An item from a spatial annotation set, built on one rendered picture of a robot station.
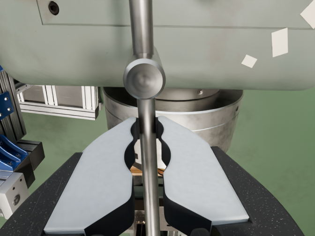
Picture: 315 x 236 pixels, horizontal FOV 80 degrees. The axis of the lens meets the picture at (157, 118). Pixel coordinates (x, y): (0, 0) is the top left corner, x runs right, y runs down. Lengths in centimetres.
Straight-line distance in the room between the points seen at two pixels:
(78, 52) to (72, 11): 5
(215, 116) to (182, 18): 17
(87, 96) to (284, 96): 160
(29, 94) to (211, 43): 156
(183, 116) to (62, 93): 134
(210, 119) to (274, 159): 199
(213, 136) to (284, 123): 174
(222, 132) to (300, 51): 17
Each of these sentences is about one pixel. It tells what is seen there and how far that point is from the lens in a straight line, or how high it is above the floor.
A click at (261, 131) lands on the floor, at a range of 203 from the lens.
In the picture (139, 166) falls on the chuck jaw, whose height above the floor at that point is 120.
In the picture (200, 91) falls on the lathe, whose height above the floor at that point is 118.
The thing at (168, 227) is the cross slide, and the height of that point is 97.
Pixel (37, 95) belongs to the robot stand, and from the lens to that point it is 168.
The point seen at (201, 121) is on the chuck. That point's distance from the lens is 33.
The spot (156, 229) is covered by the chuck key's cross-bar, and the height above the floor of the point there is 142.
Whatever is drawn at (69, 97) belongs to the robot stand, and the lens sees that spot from 157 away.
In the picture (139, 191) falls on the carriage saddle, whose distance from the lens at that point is 95.
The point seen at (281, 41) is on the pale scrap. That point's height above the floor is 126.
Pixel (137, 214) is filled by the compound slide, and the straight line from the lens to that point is 88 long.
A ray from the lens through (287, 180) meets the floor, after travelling 260.
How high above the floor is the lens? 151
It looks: 61 degrees down
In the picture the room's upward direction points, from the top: 178 degrees counter-clockwise
